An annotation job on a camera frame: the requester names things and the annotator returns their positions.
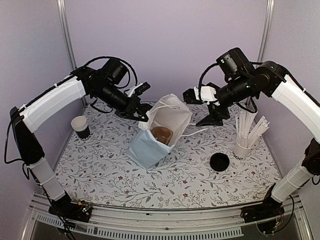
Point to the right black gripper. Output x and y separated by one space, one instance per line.
214 118

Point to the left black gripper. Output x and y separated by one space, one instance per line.
134 103

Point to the white paper bag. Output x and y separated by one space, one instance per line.
167 122

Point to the brown cardboard cup carrier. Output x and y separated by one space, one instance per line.
162 134

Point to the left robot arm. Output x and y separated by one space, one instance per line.
84 81

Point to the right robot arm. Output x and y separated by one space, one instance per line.
246 79

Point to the stack of black lids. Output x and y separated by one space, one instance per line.
219 162

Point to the white cup holding straws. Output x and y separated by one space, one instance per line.
240 152

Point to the floral table mat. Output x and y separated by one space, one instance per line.
99 171

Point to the stack of black cups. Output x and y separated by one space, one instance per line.
80 125

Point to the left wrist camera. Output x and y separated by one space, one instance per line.
137 89

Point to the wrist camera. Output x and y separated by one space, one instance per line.
196 96
137 89

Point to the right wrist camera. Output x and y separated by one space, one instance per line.
196 96

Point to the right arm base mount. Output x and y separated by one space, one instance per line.
266 209

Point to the front aluminium rail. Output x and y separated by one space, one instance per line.
123 223

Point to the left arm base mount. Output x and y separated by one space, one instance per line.
79 211

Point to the right aluminium frame post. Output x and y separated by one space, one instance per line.
268 19

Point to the aluminium frame post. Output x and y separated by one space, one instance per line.
268 19
61 6

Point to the left aluminium frame post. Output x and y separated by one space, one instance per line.
61 6

